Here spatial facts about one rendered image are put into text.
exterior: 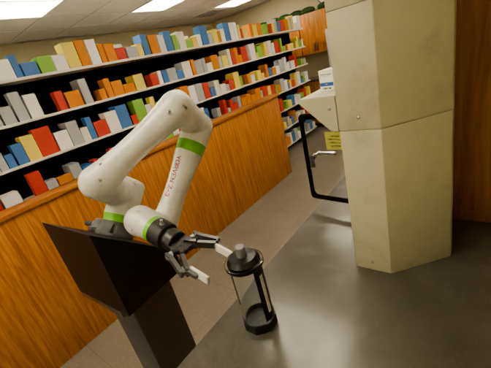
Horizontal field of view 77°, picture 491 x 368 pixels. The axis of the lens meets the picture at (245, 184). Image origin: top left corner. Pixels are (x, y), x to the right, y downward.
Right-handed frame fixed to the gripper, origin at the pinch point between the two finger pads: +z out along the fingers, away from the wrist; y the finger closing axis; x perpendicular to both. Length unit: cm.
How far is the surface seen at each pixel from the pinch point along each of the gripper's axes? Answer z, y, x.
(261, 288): 16.2, -0.6, -1.9
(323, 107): 13, 33, -42
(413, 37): 30, 39, -61
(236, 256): 7.8, -0.8, -9.1
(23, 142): -217, 31, 34
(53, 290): -140, -9, 107
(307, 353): 32.4, -3.6, 8.1
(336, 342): 37.7, 2.3, 6.5
